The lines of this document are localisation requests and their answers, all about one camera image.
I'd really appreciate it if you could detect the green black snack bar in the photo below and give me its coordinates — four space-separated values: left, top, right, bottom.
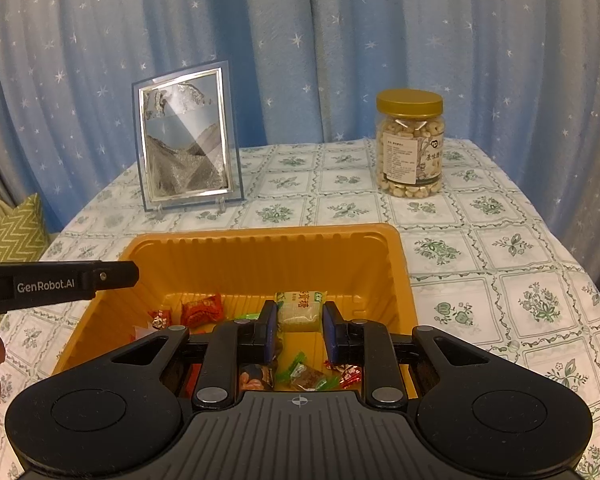
238 336 284 391

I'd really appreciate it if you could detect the red gold snack packet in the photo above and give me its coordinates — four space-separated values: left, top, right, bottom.
181 294 225 330

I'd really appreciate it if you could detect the green brown candy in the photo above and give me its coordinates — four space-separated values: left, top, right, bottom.
275 352 340 392

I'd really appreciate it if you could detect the yellow green candy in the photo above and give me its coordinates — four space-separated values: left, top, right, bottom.
274 290 326 333

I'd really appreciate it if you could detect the red square snack packet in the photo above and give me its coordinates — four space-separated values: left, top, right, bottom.
178 363 201 399

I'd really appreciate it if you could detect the clear packet dark snack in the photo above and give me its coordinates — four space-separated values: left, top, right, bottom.
131 325 157 341

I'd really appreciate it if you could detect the green zigzag cushion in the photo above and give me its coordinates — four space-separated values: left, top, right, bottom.
0 192 52 331

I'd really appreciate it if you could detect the small red candy in tray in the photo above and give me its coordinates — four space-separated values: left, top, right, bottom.
148 309 173 330

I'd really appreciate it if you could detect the orange plastic tray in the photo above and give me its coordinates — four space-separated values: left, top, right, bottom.
55 223 418 373

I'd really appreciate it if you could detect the green floral tablecloth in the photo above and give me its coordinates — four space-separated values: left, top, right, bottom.
0 136 600 480

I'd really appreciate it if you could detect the nut jar with gold lid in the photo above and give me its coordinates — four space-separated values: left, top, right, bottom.
375 88 445 198

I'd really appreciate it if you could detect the blue star curtain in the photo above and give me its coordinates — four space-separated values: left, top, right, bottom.
0 0 600 286

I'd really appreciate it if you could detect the silver sand art frame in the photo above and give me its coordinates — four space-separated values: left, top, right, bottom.
132 61 244 212

